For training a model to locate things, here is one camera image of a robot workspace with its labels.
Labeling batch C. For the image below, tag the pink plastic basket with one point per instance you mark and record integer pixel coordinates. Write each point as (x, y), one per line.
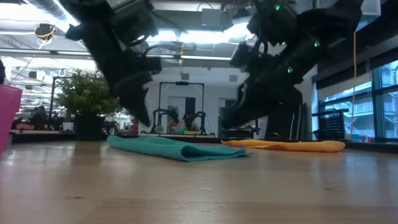
(7, 118)

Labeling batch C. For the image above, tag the person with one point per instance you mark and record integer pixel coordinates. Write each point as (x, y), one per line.
(183, 124)
(39, 116)

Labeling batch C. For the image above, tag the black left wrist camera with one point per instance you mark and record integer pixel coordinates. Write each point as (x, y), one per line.
(133, 18)

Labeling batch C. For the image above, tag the orange microfiber towel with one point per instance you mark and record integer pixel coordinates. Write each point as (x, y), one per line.
(295, 146)

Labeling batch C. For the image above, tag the black station frame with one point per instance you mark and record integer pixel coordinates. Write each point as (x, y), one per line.
(182, 83)

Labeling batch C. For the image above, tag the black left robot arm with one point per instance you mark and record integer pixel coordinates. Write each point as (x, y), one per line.
(81, 12)

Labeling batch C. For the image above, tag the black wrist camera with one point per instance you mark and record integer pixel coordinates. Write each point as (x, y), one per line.
(247, 57)
(133, 18)

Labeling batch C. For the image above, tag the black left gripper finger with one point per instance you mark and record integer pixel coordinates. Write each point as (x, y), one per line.
(133, 93)

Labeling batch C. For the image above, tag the black perforated rack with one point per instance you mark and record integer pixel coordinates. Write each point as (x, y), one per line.
(331, 127)

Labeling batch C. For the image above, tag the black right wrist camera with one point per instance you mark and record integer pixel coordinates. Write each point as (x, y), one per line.
(247, 57)

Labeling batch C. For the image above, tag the black shelf cart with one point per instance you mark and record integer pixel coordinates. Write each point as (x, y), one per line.
(239, 132)

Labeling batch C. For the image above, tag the green potted plant black pot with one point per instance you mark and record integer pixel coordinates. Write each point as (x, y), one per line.
(87, 96)

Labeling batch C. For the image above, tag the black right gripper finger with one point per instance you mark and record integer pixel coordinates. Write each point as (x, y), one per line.
(245, 112)

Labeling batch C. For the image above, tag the small black dome object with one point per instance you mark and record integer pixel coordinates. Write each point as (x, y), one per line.
(275, 136)

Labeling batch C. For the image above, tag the black leaning panels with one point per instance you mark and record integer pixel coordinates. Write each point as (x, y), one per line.
(280, 124)

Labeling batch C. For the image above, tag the teal microfiber towel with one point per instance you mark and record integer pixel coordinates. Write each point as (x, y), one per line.
(174, 149)

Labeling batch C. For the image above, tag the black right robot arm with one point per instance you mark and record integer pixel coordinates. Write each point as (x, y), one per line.
(329, 25)

